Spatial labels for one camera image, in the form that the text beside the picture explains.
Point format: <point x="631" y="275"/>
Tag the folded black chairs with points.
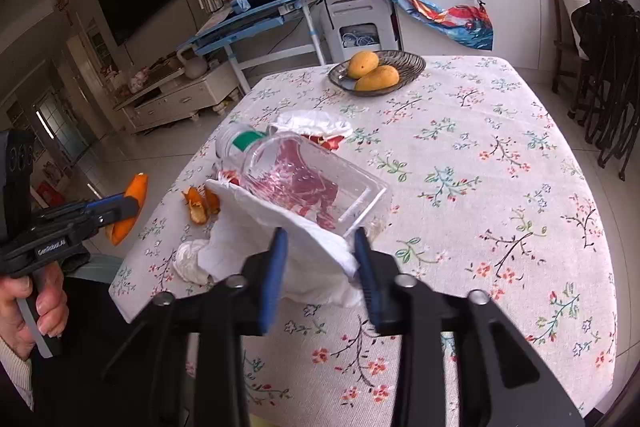
<point x="610" y="82"/>

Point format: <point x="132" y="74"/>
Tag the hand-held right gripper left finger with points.
<point x="272" y="277"/>

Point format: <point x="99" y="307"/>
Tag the yellow mango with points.
<point x="361" y="63"/>
<point x="379" y="78"/>

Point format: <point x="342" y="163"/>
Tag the red white plastic bag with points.
<point x="310" y="122"/>

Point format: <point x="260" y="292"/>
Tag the person's black pants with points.
<point x="90" y="332"/>

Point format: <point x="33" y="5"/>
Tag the pink snack bag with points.
<point x="139" y="79"/>

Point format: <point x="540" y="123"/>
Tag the white television cabinet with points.
<point x="175" y="99"/>

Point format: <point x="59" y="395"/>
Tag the orange peel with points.
<point x="214" y="202"/>
<point x="196" y="209"/>
<point x="136" y="187"/>

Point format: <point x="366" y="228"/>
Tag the light blue small box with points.
<point x="241" y="4"/>

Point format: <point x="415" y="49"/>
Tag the white air purifier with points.
<point x="357" y="12"/>

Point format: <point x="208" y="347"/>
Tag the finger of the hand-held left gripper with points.
<point x="112" y="203"/>
<point x="75" y="228"/>

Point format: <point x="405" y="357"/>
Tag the clear plastic bottle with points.
<point x="300" y="177"/>

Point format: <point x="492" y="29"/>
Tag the person's left hand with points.
<point x="12" y="314"/>

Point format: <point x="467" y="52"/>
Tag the red knot decoration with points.
<point x="63" y="4"/>

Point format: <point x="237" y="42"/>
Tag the person's left forearm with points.
<point x="10" y="377"/>

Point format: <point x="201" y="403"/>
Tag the dark woven bowl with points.
<point x="411" y="64"/>

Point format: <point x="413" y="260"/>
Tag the pink kettlebell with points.
<point x="194" y="67"/>

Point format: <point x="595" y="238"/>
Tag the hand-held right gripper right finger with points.
<point x="367" y="277"/>

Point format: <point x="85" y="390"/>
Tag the floral tablecloth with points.
<point x="450" y="207"/>

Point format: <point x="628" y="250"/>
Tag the white paper tissue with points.
<point x="260" y="227"/>

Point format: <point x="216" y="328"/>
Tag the wooden chair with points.
<point x="562" y="52"/>

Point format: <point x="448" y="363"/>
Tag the paper sheets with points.
<point x="215" y="23"/>

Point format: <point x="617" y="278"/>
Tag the blue study desk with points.
<point x="235" y="23"/>

